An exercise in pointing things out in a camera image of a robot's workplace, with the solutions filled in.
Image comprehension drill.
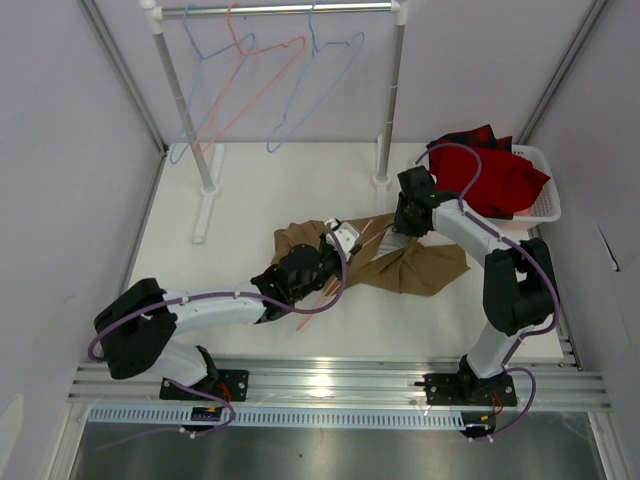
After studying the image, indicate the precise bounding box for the pink wire hanger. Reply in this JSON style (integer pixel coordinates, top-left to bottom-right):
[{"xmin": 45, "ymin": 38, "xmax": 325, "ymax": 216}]
[
  {"xmin": 294, "ymin": 217, "xmax": 396, "ymax": 332},
  {"xmin": 196, "ymin": 2, "xmax": 307, "ymax": 153}
]

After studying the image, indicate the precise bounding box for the tan brown skirt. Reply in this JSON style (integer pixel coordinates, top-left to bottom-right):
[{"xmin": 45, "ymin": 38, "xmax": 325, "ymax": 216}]
[{"xmin": 270, "ymin": 212, "xmax": 471, "ymax": 299}]

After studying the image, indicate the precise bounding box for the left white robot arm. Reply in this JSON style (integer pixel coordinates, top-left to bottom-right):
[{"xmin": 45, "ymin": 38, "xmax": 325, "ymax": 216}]
[{"xmin": 88, "ymin": 227, "xmax": 360, "ymax": 400}]

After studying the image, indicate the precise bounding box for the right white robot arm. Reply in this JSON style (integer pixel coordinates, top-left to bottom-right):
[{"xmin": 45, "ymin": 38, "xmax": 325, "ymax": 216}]
[{"xmin": 393, "ymin": 167, "xmax": 560, "ymax": 404}]

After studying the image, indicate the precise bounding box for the red folded garment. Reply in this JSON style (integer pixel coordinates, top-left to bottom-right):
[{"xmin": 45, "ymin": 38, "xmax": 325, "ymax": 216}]
[{"xmin": 427, "ymin": 124, "xmax": 550, "ymax": 219}]

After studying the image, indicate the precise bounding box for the white plastic basket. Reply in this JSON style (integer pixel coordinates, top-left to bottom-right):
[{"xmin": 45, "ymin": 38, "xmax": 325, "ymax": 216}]
[{"xmin": 422, "ymin": 143, "xmax": 562, "ymax": 231}]

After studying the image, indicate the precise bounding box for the metal clothes rack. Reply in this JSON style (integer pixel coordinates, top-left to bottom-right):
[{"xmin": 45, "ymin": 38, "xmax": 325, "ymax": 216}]
[{"xmin": 139, "ymin": 1, "xmax": 408, "ymax": 245}]

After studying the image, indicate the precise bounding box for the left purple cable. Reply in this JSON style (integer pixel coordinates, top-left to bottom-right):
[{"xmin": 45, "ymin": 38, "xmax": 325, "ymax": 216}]
[{"xmin": 87, "ymin": 227, "xmax": 349, "ymax": 451}]

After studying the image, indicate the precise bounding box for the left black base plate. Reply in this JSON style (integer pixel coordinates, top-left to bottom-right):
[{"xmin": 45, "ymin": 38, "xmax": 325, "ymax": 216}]
[{"xmin": 159, "ymin": 369, "xmax": 250, "ymax": 402}]

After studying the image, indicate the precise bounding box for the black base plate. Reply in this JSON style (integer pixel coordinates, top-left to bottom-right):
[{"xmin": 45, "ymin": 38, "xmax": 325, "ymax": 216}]
[
  {"xmin": 159, "ymin": 369, "xmax": 250, "ymax": 402},
  {"xmin": 414, "ymin": 373, "xmax": 518, "ymax": 407}
]

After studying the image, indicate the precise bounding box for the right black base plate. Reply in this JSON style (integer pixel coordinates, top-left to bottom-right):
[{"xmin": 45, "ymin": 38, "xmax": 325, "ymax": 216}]
[{"xmin": 414, "ymin": 373, "xmax": 518, "ymax": 407}]

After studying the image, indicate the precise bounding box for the right blue wire hanger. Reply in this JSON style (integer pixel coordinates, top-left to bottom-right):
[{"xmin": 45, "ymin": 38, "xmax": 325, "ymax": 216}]
[{"xmin": 266, "ymin": 1, "xmax": 366, "ymax": 154}]

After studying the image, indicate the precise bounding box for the aluminium mounting rail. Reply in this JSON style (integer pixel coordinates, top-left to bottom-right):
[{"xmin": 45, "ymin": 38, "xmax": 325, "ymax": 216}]
[{"xmin": 67, "ymin": 356, "xmax": 612, "ymax": 412}]

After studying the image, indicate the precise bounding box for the white slotted cable duct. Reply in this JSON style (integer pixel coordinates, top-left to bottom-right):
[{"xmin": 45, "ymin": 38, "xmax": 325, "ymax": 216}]
[{"xmin": 88, "ymin": 404, "xmax": 466, "ymax": 431}]

